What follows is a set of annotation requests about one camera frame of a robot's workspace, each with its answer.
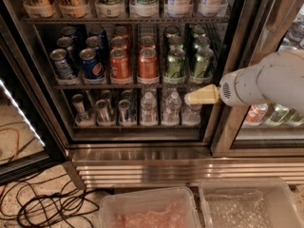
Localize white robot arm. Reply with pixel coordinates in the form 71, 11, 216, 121
184, 49, 304, 115

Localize top green-white tall can right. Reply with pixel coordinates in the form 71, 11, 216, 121
129, 0, 159, 17

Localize second row orange can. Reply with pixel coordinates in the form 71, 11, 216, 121
140, 35, 156, 48
110, 37, 128, 49

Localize left clear plastic bin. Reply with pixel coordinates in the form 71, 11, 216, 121
99, 187, 201, 228

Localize bottom right slim can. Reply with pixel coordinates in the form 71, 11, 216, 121
118, 100, 136, 126

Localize top yellow tall can left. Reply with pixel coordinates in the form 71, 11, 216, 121
24, 0, 53, 18

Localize bottom middle slim can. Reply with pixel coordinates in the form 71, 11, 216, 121
95, 99, 114, 126

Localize sliding glass fridge door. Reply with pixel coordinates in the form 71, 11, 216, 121
205, 0, 304, 157

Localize orange cable on floor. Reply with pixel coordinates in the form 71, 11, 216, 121
0, 126, 21, 163

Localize clear plastic bin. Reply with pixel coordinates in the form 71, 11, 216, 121
199, 178, 304, 228
99, 187, 201, 228

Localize left water bottle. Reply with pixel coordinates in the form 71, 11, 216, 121
141, 91, 158, 126

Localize open fridge door left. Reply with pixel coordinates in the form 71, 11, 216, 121
0, 17, 66, 185

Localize fridge bottom grille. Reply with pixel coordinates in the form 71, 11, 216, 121
69, 147, 304, 188

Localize second row diet can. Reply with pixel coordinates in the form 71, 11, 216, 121
57, 36, 75, 52

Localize middle water bottle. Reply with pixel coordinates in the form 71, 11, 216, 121
161, 91, 181, 126

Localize black cable on floor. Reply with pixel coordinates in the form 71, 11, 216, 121
0, 168, 105, 228

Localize second row Pepsi can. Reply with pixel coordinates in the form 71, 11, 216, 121
85, 36, 106, 53

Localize second row orange can left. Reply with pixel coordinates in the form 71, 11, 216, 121
110, 37, 128, 49

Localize front right orange can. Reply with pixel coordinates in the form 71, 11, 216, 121
138, 47, 159, 84

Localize front left orange can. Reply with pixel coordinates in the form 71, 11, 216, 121
110, 48, 131, 85

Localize second row green can left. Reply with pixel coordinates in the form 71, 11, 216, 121
168, 36, 183, 49

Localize front blue Pepsi can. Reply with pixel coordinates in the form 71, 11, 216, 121
79, 47, 105, 80

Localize orange can behind glass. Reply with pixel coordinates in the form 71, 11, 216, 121
244, 104, 268, 125

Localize front silver-blue diet can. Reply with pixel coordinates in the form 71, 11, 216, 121
49, 48, 76, 80

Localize water bottle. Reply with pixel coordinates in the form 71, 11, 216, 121
181, 102, 202, 126
141, 91, 158, 126
161, 91, 181, 126

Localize top white-blue tall can left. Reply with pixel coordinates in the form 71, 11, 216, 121
164, 0, 192, 18

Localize right clear plastic bin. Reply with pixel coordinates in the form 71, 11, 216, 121
199, 178, 304, 228

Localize second row green can right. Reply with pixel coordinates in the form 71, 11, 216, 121
193, 36, 211, 49

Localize second row green can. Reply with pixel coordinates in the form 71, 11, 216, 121
193, 36, 211, 49
168, 36, 183, 49

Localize right water bottle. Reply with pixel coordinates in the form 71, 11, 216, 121
181, 102, 202, 126

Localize second row orange can right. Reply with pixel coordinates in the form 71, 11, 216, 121
140, 35, 156, 48

